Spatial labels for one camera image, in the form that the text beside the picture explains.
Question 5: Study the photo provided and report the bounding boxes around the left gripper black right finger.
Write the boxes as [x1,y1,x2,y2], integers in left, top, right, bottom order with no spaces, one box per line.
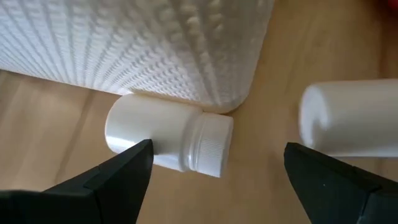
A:
[283,142,398,224]

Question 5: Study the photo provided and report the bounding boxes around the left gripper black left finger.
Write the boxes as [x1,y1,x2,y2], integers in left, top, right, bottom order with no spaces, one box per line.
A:
[0,139,155,224]

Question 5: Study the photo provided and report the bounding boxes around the small plain white bottle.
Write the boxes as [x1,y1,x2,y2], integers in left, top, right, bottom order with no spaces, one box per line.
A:
[104,93,234,179]

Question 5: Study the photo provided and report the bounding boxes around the red bandage roll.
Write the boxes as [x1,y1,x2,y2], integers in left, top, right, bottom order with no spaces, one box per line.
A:
[376,0,398,12]

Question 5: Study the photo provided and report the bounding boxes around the white woven plastic basket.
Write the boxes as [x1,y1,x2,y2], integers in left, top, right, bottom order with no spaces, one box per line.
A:
[0,0,276,114]

